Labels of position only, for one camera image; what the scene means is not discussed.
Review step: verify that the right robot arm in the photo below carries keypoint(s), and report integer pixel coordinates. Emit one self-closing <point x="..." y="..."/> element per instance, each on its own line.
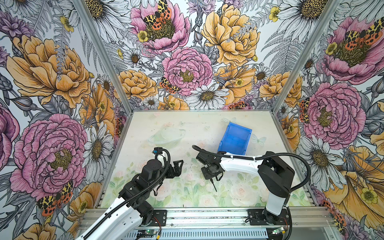
<point x="275" y="173"/>

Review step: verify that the red handled screwdriver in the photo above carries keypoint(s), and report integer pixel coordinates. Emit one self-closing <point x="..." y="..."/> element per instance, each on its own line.
<point x="213" y="185"/>

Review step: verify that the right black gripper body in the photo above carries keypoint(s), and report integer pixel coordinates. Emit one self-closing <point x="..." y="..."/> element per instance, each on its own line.
<point x="217" y="171"/>

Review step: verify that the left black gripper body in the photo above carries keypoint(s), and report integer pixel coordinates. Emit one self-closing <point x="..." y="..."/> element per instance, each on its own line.
<point x="170" y="174"/>

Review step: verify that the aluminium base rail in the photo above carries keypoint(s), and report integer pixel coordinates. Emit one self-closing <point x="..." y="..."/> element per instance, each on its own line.
<point x="209" y="218"/>

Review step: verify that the blue plastic bin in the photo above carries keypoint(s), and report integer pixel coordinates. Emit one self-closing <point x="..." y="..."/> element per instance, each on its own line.
<point x="235" y="140"/>

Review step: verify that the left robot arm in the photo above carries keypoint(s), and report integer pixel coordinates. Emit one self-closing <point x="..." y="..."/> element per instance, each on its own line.
<point x="131" y="209"/>

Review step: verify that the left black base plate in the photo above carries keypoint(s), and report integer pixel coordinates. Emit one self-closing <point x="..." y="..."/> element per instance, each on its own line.
<point x="155" y="218"/>

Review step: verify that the green circuit board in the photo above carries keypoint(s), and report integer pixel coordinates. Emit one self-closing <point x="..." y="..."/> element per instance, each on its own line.
<point x="146" y="234"/>

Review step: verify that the white vented cable duct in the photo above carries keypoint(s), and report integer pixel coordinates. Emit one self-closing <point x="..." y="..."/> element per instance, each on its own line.
<point x="214" y="234"/>

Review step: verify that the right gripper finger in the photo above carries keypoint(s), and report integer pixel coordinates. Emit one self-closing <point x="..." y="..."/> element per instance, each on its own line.
<point x="207" y="174"/>
<point x="219" y="176"/>

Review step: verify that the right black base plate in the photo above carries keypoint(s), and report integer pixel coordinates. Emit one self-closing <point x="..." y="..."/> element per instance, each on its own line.
<point x="261" y="217"/>

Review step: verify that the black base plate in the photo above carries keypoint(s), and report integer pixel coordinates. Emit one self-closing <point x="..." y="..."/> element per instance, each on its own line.
<point x="155" y="218"/>
<point x="261" y="217"/>

